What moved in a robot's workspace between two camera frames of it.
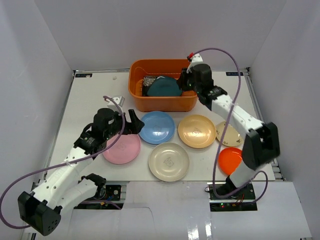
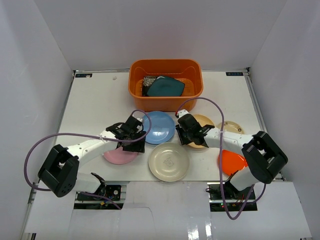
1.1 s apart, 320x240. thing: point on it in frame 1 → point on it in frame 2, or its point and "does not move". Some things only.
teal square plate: (164, 86) does not move
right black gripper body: (191, 86) → (185, 137)
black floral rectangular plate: (147, 81) does not move
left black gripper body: (126, 124) → (135, 144)
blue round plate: (158, 127) does not move
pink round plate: (124, 151) does not move
